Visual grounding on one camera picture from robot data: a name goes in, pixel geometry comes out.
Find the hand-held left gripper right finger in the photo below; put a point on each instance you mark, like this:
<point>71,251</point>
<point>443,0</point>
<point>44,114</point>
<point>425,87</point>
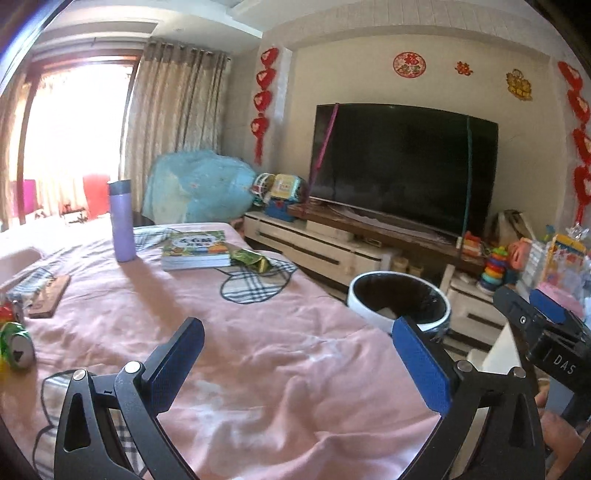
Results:
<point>422,369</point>

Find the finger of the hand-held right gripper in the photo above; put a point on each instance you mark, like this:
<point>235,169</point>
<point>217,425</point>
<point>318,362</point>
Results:
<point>519,314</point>
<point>549,307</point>

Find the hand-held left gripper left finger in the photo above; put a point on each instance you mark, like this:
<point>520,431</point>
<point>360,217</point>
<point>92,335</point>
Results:
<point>178,364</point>

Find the white round bin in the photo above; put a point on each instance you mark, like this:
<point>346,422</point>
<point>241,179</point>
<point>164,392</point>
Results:
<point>369,307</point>

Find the person's right hand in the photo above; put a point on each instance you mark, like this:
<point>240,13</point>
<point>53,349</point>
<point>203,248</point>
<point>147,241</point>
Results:
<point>561,431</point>

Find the yellow and pink toy box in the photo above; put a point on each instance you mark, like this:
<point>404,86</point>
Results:
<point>565,263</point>

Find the pink toy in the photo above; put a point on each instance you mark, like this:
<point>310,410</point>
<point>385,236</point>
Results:
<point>521,254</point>

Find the orange toy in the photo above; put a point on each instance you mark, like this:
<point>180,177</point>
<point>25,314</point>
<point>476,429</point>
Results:
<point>472,244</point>

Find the beige bag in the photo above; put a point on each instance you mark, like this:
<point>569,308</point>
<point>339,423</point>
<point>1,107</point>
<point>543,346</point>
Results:
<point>510,226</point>

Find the pink blanket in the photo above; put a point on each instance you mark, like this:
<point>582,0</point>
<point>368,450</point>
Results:
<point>277,369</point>

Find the colourful picture book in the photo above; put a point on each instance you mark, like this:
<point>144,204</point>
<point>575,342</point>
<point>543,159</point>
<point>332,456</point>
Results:
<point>194,249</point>

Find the green foil packet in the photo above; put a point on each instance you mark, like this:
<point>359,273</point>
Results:
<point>242,256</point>

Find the gold foil wrapper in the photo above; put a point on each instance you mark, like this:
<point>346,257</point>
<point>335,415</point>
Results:
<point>264,265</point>

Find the green stick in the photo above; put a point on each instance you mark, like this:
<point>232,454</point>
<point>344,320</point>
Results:
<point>467,184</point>

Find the wooden board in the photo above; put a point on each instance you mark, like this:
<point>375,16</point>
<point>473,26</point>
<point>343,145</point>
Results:
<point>48,295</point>

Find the purple thermos bottle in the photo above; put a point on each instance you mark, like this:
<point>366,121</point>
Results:
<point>122,221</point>

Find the green drink can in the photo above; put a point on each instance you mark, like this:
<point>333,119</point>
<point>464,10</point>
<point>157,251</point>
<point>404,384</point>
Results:
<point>16,346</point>

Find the white television cabinet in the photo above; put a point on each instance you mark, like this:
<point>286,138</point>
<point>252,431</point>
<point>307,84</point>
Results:
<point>314,244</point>

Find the light blue bundled bag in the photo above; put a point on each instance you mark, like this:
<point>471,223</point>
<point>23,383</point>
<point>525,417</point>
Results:
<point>198,189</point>

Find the red drink can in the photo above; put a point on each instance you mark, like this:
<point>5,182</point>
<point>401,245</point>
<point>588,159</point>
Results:
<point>7,313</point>

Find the red chair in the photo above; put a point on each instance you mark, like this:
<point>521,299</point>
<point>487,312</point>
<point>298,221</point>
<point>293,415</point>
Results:
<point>97,194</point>

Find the black television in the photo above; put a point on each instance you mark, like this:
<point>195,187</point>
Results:
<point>401,161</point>

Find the colourful toy machine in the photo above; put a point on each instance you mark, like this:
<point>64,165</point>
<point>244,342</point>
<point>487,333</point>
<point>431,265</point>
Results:
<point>281,196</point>

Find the magenta stool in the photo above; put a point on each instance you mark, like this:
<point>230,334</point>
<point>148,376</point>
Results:
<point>25,196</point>

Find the beige curtain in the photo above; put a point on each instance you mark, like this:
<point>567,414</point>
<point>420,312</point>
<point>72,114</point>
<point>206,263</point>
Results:
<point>175,129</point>

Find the pink stick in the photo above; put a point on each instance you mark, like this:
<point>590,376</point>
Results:
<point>323,147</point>

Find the gold wall decal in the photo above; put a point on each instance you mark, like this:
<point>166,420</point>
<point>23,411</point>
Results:
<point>518,85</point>

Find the small red wall decal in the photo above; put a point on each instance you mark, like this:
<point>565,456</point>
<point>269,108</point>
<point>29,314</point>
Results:
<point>463,68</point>

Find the round red wall decal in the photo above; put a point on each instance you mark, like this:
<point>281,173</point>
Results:
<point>408,64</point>

